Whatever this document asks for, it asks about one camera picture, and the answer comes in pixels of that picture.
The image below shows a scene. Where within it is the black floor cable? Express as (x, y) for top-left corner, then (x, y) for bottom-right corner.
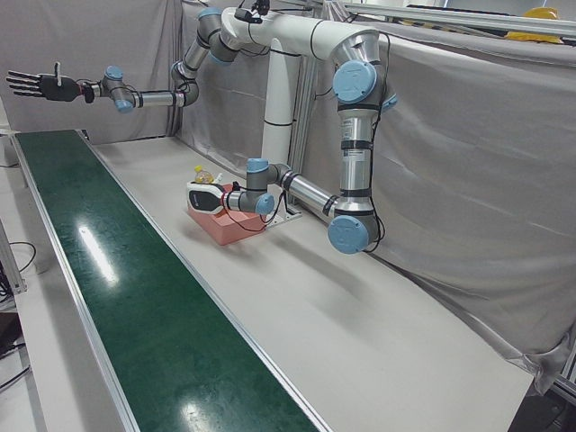
(0, 240), (38, 276)

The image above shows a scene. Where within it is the aluminium overhead beam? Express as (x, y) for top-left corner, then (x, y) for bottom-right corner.
(314, 0), (576, 36)

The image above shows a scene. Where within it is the green conveyor belt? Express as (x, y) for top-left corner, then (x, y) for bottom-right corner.
(13, 129), (321, 432)
(8, 128), (337, 432)

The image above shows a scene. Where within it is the yellow hard hat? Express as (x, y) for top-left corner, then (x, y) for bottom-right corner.
(521, 5), (562, 22)
(503, 30), (564, 46)

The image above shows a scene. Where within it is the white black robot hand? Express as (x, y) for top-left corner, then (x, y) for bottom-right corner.
(187, 172), (228, 216)

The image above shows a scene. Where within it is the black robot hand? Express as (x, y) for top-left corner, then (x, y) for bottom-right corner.
(5, 62), (86, 104)

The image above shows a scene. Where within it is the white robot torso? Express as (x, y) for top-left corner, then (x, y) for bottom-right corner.
(220, 7), (379, 170)

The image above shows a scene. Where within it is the black head camera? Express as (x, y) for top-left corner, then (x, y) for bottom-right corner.
(233, 0), (272, 25)

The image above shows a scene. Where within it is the grey curtain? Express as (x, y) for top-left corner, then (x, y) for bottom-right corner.
(0, 0), (576, 397)

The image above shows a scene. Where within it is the pink plastic basket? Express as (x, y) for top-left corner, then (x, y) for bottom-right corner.
(186, 179), (265, 247)

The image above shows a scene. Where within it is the orange juice bottle yellow cap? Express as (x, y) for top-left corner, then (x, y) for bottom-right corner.
(193, 165), (226, 188)

